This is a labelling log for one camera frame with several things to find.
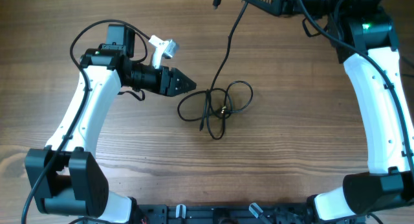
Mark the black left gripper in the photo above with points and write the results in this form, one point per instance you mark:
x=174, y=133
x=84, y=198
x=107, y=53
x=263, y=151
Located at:
x=165, y=81

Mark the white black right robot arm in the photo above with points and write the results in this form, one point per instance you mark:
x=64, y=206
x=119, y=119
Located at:
x=367, y=46

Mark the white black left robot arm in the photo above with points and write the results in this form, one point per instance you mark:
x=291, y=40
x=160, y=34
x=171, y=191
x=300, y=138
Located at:
x=64, y=176

